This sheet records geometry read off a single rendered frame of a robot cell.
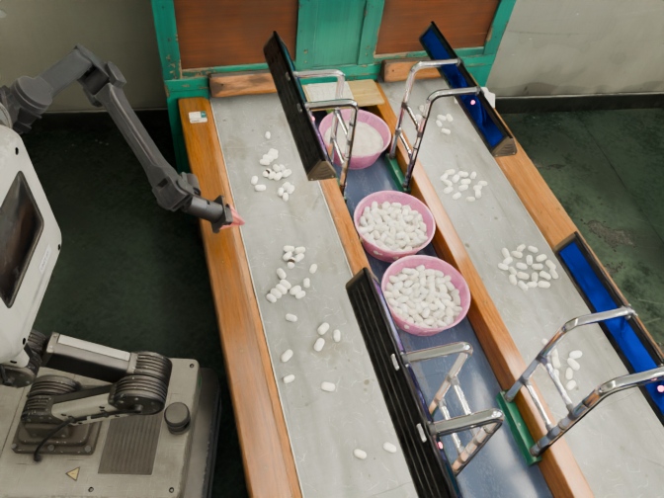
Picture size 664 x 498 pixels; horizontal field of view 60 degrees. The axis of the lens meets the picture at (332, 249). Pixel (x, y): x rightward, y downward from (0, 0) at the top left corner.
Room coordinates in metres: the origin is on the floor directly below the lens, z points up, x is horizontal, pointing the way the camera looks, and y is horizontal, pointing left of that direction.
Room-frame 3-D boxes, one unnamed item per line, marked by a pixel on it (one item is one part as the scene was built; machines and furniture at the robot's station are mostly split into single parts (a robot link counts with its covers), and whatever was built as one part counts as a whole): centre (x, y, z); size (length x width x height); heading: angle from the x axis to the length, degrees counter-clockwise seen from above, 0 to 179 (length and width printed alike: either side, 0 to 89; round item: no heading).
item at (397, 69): (2.05, -0.23, 0.83); 0.30 x 0.06 x 0.07; 113
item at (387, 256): (1.26, -0.19, 0.72); 0.27 x 0.27 x 0.10
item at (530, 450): (0.69, -0.64, 0.90); 0.20 x 0.19 x 0.45; 23
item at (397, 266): (1.00, -0.30, 0.72); 0.27 x 0.27 x 0.10
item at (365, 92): (1.87, 0.07, 0.77); 0.33 x 0.15 x 0.01; 113
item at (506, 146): (1.62, -0.34, 1.08); 0.62 x 0.08 x 0.07; 23
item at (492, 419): (0.53, -0.28, 0.90); 0.20 x 0.19 x 0.45; 23
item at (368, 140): (1.67, -0.02, 0.71); 0.22 x 0.22 x 0.06
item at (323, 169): (1.40, 0.18, 1.08); 0.62 x 0.08 x 0.07; 23
